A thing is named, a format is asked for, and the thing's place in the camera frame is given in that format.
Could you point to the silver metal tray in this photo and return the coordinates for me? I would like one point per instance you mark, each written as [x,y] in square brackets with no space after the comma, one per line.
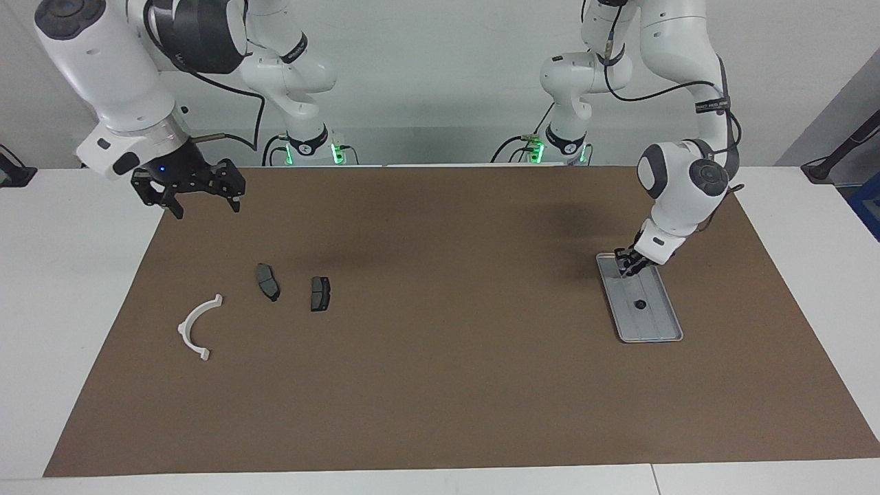
[650,326]

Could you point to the blue object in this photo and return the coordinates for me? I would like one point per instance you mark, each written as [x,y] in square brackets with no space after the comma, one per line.
[870,206]

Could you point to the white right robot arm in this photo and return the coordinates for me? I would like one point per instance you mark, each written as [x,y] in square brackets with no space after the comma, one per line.
[117,75]

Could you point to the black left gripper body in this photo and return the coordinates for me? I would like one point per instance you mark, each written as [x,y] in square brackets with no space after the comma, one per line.
[632,256]

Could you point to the brown table mat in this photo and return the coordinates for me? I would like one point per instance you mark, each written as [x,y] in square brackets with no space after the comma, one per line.
[440,399]

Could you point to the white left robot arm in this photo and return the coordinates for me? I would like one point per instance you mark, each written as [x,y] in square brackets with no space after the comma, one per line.
[680,185]

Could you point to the white curved plastic bracket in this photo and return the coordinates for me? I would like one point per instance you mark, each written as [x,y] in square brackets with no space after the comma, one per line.
[182,330]

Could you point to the black table clamp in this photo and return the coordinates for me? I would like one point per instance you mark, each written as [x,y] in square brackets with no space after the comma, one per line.
[17,177]

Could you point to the curved dark brake pad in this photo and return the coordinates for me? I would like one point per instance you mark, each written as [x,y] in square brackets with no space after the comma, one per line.
[267,280]

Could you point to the rectangular dark brake pad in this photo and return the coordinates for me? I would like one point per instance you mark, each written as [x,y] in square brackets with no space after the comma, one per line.
[320,294]

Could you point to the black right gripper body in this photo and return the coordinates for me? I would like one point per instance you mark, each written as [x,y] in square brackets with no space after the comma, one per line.
[179,168]

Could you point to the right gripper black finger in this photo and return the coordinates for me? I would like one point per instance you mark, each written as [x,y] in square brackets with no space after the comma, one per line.
[155,192]
[228,180]

